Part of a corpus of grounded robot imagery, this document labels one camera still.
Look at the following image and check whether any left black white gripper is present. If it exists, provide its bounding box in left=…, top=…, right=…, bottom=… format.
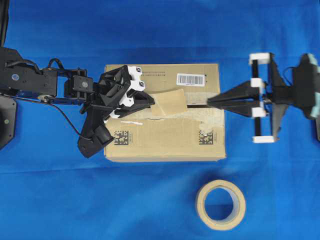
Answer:
left=80, top=65, right=155, bottom=118

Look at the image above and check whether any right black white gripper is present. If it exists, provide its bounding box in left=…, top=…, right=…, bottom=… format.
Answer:
left=207, top=52, right=288, bottom=143

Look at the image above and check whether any cut brown tape strip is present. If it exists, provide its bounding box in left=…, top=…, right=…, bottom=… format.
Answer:
left=150, top=89, right=188, bottom=117

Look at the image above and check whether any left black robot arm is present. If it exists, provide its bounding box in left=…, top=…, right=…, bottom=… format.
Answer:
left=0, top=47, right=155, bottom=120

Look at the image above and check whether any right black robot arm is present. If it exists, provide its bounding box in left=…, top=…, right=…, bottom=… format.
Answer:
left=206, top=52, right=320, bottom=144

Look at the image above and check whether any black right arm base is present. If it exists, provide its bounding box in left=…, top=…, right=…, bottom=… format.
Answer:
left=315, top=118, right=320, bottom=142

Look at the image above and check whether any brown cardboard box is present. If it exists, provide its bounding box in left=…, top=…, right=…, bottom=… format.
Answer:
left=104, top=63, right=227, bottom=163

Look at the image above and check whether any beige packing tape roll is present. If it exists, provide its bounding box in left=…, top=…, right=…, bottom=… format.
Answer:
left=195, top=179, right=247, bottom=231

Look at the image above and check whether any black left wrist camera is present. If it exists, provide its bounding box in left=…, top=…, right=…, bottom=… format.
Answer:
left=77, top=106, right=114, bottom=158

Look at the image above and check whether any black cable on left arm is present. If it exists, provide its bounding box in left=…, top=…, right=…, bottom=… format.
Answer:
left=4, top=58, right=91, bottom=140

